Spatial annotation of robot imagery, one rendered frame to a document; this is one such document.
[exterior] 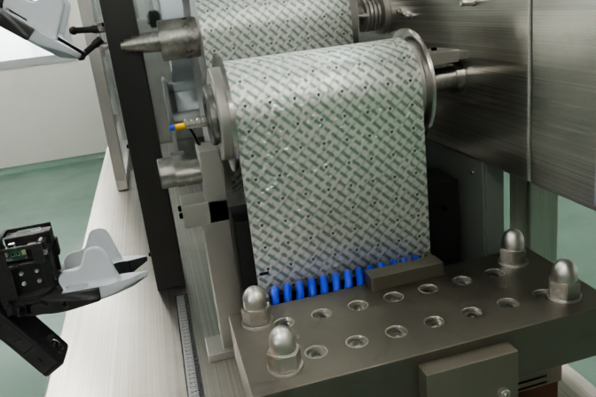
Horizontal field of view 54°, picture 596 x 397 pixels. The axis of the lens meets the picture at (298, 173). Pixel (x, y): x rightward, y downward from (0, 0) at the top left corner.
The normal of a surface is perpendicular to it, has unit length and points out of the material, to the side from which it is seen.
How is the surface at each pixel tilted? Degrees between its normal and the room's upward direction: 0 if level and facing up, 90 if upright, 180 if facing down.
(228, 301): 90
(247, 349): 0
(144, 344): 0
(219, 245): 90
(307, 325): 0
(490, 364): 90
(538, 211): 90
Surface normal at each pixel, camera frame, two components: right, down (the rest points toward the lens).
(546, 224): 0.26, 0.26
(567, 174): -0.96, 0.18
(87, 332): -0.11, -0.95
